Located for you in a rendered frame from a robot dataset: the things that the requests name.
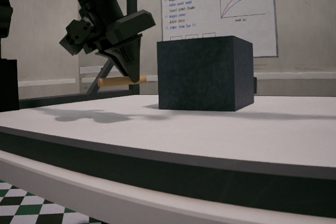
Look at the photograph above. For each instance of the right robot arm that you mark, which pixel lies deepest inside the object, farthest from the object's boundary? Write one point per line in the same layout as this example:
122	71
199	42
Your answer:
78	32

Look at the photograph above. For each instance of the tan cylindrical peg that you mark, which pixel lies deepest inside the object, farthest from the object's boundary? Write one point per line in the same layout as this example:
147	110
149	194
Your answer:
119	81

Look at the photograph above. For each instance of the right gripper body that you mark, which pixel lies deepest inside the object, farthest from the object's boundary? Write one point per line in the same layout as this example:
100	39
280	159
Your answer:
108	11

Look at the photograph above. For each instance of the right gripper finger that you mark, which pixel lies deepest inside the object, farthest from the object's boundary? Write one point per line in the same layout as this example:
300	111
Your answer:
114	60
129	56

